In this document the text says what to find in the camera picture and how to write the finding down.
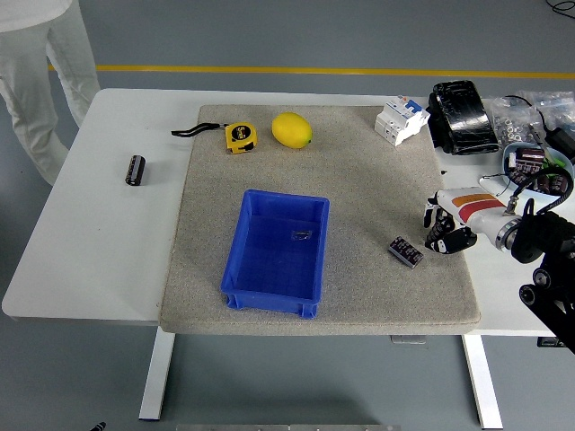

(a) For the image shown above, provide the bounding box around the blue plastic box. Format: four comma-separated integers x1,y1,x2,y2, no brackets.
218,189,332,319

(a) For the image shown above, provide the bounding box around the thin black cable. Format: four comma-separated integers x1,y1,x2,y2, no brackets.
502,93,553,136

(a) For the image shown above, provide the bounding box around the thin black white wire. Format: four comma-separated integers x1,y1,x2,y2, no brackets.
477,172,518,198

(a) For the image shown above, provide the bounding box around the white blue circuit breaker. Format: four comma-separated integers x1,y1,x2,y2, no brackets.
374,94,431,147

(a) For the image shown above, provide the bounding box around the clear plastic bag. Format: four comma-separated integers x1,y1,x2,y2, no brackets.
516,91,575,136

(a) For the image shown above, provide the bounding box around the yellow tape measure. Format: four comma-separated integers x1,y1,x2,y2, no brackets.
171,121,260,155

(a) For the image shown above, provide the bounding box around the black wrapped pouch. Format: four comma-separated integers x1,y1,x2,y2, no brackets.
425,79,500,156

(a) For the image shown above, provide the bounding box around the grey-brown mat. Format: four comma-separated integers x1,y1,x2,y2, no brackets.
159,104,482,337

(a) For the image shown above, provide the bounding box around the light blue bowl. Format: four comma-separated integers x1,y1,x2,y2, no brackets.
501,142,575,198

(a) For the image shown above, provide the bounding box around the black floor cable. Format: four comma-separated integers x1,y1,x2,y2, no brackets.
544,0,575,19

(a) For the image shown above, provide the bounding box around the clear bag of washers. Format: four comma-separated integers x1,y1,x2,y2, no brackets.
489,95,547,149

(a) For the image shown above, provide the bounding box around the black power adapter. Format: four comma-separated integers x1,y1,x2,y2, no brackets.
544,127,575,159

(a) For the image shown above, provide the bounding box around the white table leg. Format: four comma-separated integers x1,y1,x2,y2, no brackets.
137,331,177,422
461,334,504,430

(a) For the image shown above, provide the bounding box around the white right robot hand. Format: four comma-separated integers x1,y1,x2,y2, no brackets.
422,186,525,255

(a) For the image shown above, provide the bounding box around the yellow lemon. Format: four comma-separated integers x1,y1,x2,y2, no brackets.
270,111,314,149

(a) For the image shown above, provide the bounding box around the person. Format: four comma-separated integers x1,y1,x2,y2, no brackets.
0,0,101,186

